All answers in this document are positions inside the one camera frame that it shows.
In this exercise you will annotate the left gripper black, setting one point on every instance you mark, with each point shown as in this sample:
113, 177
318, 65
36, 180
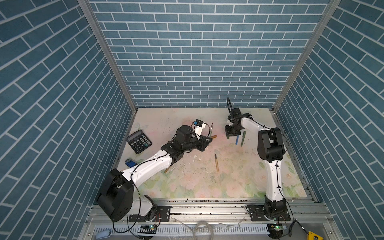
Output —
202, 142

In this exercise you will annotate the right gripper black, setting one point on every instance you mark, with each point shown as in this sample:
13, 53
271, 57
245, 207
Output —
227, 133

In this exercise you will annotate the dark green capped pen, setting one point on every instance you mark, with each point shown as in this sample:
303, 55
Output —
211, 130

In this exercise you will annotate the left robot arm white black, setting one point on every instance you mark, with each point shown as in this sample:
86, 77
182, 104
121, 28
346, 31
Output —
119, 196

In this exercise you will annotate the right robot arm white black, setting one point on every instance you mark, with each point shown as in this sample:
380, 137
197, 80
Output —
270, 149

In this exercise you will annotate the tan pen middle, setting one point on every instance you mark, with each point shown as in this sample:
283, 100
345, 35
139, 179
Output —
217, 163

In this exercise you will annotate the black desk calculator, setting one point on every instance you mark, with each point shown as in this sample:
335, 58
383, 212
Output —
138, 141

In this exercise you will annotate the blue stapler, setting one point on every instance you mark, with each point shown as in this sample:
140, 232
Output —
130, 163

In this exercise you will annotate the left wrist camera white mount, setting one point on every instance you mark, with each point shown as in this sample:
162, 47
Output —
198, 125

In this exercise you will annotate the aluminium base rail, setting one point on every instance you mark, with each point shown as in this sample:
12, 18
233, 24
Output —
217, 211

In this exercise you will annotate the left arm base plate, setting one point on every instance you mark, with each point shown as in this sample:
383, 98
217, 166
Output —
159, 214

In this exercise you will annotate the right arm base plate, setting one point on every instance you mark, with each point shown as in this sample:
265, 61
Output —
259, 213

